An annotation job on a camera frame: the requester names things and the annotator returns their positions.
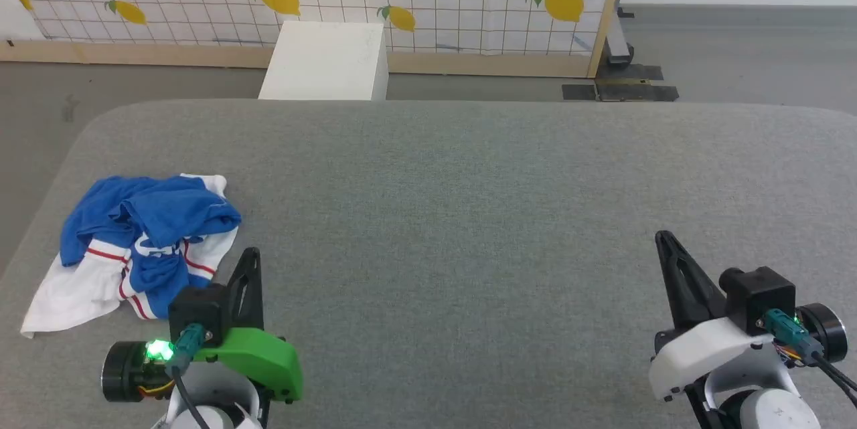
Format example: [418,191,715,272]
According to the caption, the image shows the white square box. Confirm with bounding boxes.
[258,21,390,102]

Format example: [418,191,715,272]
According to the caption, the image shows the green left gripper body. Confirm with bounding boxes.
[191,327,304,405]

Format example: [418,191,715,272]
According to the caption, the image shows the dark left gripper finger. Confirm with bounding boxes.
[224,248,264,333]

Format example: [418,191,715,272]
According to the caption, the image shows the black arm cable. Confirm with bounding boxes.
[764,309,857,411]
[165,323,214,429]

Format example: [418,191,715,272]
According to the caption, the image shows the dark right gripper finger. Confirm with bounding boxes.
[655,230,728,331]

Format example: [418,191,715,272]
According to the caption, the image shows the grey fabric sofa seat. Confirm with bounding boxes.
[0,100,857,429]

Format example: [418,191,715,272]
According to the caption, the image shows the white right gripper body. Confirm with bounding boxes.
[647,317,804,403]

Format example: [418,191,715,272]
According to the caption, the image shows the black floor plate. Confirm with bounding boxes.
[561,64,680,103]

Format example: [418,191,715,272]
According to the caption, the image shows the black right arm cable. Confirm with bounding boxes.
[764,309,857,411]

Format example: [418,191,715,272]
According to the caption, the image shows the grey metal screen bracket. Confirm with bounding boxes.
[605,6,637,70]

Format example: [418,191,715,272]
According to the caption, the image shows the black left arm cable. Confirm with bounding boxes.
[165,323,214,429]

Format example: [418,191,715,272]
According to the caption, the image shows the blue white red-striped shirt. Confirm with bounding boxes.
[20,173,243,339]

